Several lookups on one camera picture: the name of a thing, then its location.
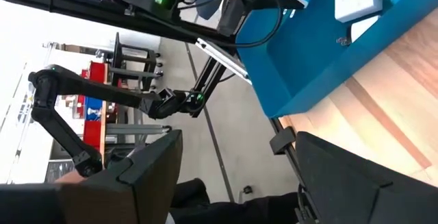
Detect person's hand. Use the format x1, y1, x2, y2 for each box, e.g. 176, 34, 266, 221
54, 170, 88, 185

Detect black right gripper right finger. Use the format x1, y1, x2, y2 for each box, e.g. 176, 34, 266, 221
296, 131, 438, 224

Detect person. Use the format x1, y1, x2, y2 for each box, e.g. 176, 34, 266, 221
169, 177, 304, 224

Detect black aluminium table frame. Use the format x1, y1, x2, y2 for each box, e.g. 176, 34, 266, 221
0, 0, 253, 119

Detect silver aluminium extrusion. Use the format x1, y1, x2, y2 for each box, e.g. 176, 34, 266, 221
195, 38, 253, 86

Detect red storage shelf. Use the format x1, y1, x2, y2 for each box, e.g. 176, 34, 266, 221
81, 61, 107, 149

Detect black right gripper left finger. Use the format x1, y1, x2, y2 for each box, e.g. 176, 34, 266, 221
0, 129, 183, 224

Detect black plastic corner bracket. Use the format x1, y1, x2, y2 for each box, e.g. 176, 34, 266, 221
269, 126, 297, 155

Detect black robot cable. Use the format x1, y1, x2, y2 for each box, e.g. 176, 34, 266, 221
235, 8, 285, 49

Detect teal plastic bin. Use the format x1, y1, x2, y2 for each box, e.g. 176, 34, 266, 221
235, 0, 438, 119

